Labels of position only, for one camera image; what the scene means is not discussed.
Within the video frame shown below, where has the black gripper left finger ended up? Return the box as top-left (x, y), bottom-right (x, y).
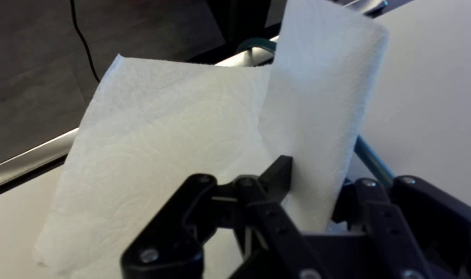
top-left (120, 154), bottom-right (326, 279)

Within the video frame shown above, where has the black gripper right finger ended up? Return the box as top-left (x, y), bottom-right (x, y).
top-left (332, 174), bottom-right (471, 279)

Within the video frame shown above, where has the white paper towel sheet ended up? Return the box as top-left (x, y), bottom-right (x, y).
top-left (33, 0), bottom-right (389, 277)

